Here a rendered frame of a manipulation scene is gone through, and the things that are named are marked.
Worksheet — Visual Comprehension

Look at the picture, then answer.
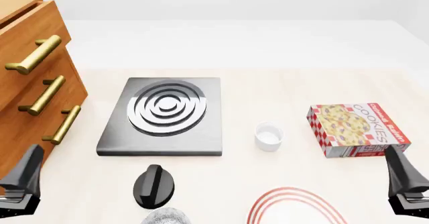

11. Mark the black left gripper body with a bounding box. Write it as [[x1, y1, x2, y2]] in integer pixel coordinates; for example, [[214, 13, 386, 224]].
[[0, 184, 42, 218]]

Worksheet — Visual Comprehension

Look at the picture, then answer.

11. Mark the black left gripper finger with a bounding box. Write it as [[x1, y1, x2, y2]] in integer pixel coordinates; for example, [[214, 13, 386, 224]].
[[0, 144, 45, 198]]

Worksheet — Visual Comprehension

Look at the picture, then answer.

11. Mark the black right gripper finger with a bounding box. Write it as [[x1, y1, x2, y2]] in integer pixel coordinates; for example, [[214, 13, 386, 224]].
[[383, 144, 429, 198]]

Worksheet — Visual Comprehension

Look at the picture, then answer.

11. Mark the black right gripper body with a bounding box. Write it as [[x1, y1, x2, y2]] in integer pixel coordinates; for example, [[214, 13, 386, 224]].
[[388, 190, 429, 219]]

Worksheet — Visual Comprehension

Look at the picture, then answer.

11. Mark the white plate with red rings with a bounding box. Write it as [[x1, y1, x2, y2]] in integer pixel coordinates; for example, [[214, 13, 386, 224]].
[[247, 186, 349, 224]]

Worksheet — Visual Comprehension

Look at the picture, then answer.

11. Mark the flat black stove plate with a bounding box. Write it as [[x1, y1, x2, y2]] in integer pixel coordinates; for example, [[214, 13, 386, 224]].
[[96, 76, 224, 158]]

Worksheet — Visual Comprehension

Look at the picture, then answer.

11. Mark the grey patterned bowl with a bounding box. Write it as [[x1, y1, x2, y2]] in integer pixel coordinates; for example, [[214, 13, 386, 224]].
[[140, 207, 192, 224]]

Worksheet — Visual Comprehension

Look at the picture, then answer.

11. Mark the wooden cabinet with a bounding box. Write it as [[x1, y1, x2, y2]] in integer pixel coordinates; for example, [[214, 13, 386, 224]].
[[0, 0, 89, 195]]

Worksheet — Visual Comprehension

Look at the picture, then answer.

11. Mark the printed cookies box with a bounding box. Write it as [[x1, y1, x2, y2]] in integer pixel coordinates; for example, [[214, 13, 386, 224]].
[[306, 101, 412, 159]]

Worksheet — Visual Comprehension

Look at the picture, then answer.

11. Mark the round black stove knob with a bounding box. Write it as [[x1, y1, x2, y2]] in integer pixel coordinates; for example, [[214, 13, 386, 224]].
[[133, 164, 176, 210]]

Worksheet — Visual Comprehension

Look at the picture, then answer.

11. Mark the wooden drawer slightly open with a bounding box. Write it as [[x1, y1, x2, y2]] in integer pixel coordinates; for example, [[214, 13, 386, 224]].
[[0, 0, 72, 84]]

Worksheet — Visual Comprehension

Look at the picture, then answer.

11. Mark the small white cup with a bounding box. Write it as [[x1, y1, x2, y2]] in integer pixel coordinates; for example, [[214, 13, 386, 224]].
[[254, 121, 285, 153]]

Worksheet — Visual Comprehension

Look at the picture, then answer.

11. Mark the brass drawer handle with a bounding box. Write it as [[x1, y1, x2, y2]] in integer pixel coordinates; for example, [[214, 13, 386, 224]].
[[4, 34, 62, 76], [17, 74, 66, 117], [41, 105, 82, 146]]

